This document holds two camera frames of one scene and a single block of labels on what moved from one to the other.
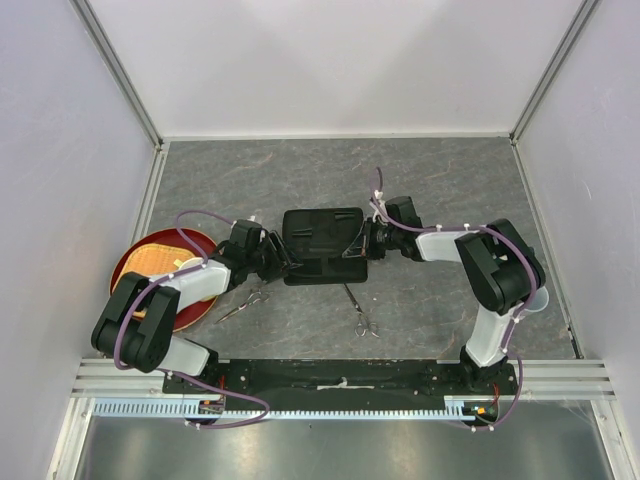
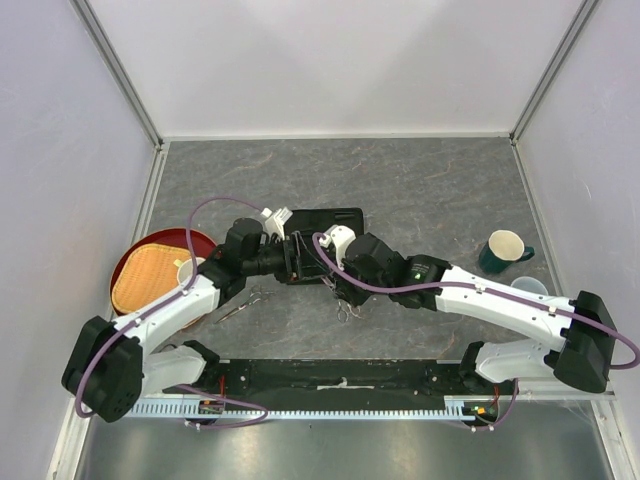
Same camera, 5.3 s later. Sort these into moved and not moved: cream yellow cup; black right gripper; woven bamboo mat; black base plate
Moved: black right gripper
Not moved: cream yellow cup; black base plate; woven bamboo mat
